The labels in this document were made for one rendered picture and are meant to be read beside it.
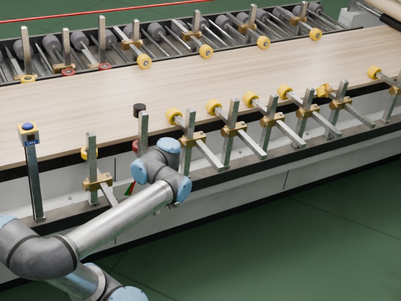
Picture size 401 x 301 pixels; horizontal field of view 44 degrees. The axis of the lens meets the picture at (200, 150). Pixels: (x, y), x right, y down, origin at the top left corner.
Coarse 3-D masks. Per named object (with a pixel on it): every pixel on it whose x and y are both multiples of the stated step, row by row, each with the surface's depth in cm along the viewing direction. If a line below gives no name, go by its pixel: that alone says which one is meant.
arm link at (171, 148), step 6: (162, 138) 191; (168, 138) 192; (162, 144) 187; (168, 144) 188; (174, 144) 189; (162, 150) 186; (168, 150) 186; (174, 150) 187; (180, 150) 190; (168, 156) 186; (174, 156) 188; (168, 162) 187; (174, 162) 190; (174, 168) 192
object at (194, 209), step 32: (352, 96) 333; (384, 96) 352; (256, 128) 304; (64, 160) 246; (128, 160) 267; (192, 160) 292; (320, 160) 359; (352, 160) 380; (384, 160) 410; (0, 192) 239; (64, 192) 258; (224, 192) 325; (256, 192) 343; (288, 192) 367; (160, 224) 312; (192, 224) 332; (96, 256) 303; (0, 288) 279
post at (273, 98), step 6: (270, 96) 264; (276, 96) 263; (270, 102) 266; (276, 102) 266; (270, 108) 267; (270, 114) 269; (264, 132) 277; (270, 132) 278; (264, 138) 278; (264, 144) 281; (264, 150) 284
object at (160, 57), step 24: (144, 24) 386; (168, 24) 397; (288, 24) 445; (312, 24) 450; (0, 48) 342; (96, 48) 371; (120, 48) 375; (168, 48) 383; (24, 72) 334; (48, 72) 337
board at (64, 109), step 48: (240, 48) 353; (288, 48) 361; (336, 48) 370; (384, 48) 378; (0, 96) 275; (48, 96) 280; (96, 96) 285; (144, 96) 290; (192, 96) 295; (240, 96) 301; (0, 144) 242; (48, 144) 246; (96, 144) 250
